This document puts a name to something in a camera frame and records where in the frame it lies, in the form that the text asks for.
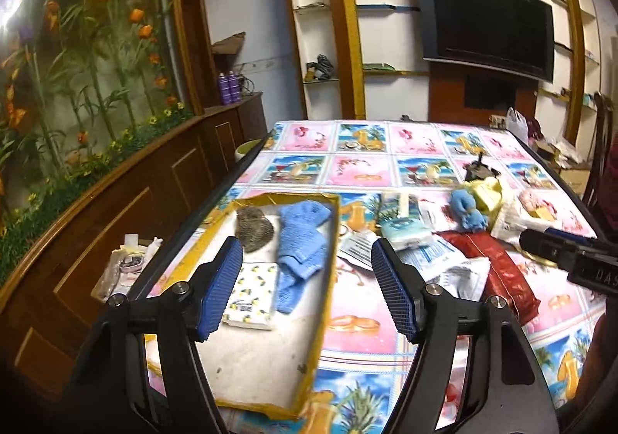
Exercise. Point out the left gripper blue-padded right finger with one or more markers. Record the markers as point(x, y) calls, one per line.
point(402, 287)

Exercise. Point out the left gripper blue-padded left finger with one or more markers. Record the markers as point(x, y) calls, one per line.
point(214, 282)

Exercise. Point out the white blue printed pouch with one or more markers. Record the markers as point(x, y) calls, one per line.
point(433, 259)

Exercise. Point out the white tissue pack lemon print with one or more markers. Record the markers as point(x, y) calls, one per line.
point(251, 304)

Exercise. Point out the blue-white tissue pack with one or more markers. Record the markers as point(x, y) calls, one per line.
point(405, 232)

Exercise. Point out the white pouch text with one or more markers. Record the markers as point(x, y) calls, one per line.
point(467, 279)

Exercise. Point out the brown knitted sock bundle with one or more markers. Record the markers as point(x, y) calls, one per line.
point(253, 229)

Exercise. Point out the white sachet red text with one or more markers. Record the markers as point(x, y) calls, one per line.
point(512, 220)

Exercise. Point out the red foil snack bag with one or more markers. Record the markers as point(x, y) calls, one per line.
point(504, 278)

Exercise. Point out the light blue towel roll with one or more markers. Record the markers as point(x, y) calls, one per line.
point(302, 250)

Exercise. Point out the small blue towel bundle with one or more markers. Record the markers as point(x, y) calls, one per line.
point(464, 208)

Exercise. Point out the yellow towel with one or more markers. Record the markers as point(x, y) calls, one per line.
point(488, 196)

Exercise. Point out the white pouch with black text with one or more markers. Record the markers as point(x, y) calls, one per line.
point(356, 249)

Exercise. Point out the gold-edged white tray box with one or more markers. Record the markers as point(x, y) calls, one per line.
point(263, 356)

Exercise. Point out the colourful printed tablecloth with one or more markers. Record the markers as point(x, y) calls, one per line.
point(368, 166)

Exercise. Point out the small black stand device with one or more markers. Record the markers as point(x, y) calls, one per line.
point(477, 170)

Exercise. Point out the green white bowl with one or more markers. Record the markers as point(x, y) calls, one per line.
point(248, 150)

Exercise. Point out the dark wooden cabinet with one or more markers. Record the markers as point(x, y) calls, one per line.
point(46, 303)

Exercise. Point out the purple bottle left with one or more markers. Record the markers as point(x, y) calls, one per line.
point(225, 91)

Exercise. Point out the purple bottle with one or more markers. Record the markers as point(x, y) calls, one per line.
point(234, 87)
point(225, 91)

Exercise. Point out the purple bottle right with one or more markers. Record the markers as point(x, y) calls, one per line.
point(234, 87)

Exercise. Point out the black flat television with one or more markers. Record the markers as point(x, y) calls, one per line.
point(514, 36)

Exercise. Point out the white wall shelf unit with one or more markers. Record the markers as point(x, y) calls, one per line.
point(363, 59)

